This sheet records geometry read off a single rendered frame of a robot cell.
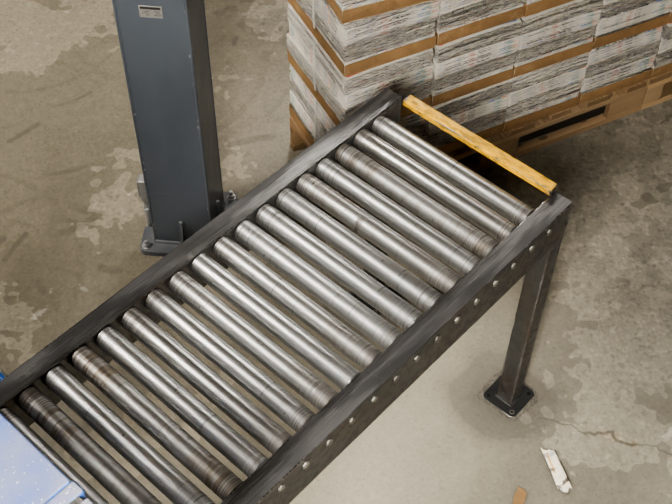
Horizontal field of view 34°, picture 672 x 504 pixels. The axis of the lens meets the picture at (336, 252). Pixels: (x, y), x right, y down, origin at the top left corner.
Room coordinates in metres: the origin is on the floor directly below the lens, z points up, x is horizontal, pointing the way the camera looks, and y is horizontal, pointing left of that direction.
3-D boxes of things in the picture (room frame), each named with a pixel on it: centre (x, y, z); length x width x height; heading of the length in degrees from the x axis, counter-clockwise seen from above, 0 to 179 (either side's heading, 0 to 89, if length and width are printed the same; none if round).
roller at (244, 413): (1.18, 0.26, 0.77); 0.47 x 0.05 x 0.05; 49
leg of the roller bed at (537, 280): (1.64, -0.49, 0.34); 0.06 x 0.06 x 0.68; 49
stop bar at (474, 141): (1.82, -0.32, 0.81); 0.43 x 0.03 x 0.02; 49
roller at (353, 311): (1.42, 0.04, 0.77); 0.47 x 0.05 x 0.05; 49
